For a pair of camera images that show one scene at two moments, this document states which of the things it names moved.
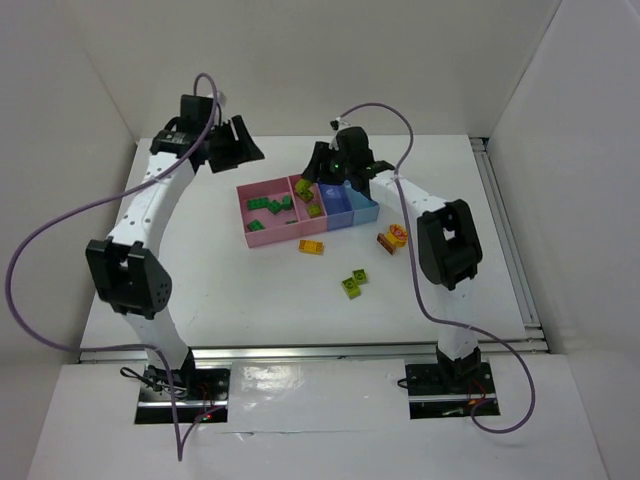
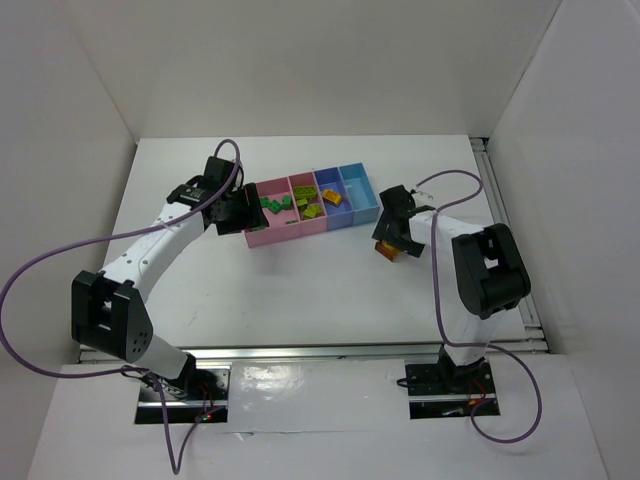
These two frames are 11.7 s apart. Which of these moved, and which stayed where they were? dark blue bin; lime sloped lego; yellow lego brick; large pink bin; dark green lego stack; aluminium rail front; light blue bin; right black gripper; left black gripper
Moved: left black gripper; yellow lego brick; right black gripper
Stayed: dark blue bin; large pink bin; dark green lego stack; lime sloped lego; light blue bin; aluminium rail front
